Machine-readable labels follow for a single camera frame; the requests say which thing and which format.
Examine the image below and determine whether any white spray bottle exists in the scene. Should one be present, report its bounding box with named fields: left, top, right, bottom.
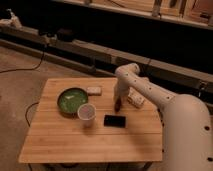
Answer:
left=0, top=9, right=22, bottom=29

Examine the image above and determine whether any green bowl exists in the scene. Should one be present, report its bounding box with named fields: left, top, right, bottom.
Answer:
left=57, top=87, right=88, bottom=114

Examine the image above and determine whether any white patterned package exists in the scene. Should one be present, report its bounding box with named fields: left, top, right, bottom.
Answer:
left=127, top=91, right=145, bottom=108

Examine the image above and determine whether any black smartphone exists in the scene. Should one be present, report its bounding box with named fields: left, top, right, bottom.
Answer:
left=104, top=115, right=126, bottom=128

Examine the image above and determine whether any wooden table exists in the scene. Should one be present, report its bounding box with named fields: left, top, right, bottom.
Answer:
left=19, top=78, right=162, bottom=163

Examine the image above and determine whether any black cable on floor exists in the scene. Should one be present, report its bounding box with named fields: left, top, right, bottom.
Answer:
left=0, top=46, right=48, bottom=75

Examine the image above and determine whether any red brown pepper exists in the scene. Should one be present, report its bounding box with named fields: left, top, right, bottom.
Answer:
left=114, top=103, right=121, bottom=112

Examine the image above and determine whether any black power adapter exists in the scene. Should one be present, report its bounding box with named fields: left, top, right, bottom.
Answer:
left=57, top=28, right=75, bottom=42

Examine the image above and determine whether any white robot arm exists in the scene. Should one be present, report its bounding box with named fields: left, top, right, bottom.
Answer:
left=114, top=63, right=213, bottom=171

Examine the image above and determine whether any white sponge block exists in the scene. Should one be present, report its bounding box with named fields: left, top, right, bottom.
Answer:
left=87, top=86, right=102, bottom=96

